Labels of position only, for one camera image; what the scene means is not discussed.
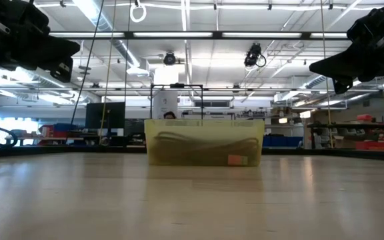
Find storage shelf with bins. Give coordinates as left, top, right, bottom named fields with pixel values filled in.
left=303, top=113, right=384, bottom=151

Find black room monitor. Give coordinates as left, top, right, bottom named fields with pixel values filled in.
left=85, top=101, right=127, bottom=129

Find white pillar cabinet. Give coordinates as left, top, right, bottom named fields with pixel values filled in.
left=152, top=89, right=179, bottom=120

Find blue storage bins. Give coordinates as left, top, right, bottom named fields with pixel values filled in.
left=263, top=135, right=303, bottom=148

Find black hanging cable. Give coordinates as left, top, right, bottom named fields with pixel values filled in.
left=70, top=0, right=105, bottom=125

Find cluttered workbench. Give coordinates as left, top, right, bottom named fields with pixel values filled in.
left=177, top=109, right=246, bottom=121

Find overhead LED light bar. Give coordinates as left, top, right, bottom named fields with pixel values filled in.
left=47, top=31, right=349, bottom=41

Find black hanging camera with cable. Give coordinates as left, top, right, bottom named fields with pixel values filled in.
left=243, top=42, right=267, bottom=69

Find black dome camera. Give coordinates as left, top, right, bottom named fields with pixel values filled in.
left=163, top=51, right=177, bottom=66

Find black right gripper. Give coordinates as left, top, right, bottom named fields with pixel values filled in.
left=309, top=1, right=384, bottom=94

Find white cable ring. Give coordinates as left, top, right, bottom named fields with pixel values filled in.
left=129, top=1, right=147, bottom=23

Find red braided USB cable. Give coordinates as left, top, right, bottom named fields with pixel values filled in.
left=227, top=154, right=249, bottom=167

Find black aluminium table frame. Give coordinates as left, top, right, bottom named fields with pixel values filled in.
left=0, top=143, right=384, bottom=163

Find red and blue boxes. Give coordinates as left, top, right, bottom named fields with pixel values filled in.
left=38, top=123, right=79, bottom=138

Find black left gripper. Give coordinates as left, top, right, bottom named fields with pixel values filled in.
left=0, top=0, right=81, bottom=83

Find black metal tube frame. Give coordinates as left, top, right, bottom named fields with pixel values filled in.
left=150, top=83, right=204, bottom=121

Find yellow translucent plastic bin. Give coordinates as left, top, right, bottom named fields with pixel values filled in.
left=144, top=119, right=266, bottom=167

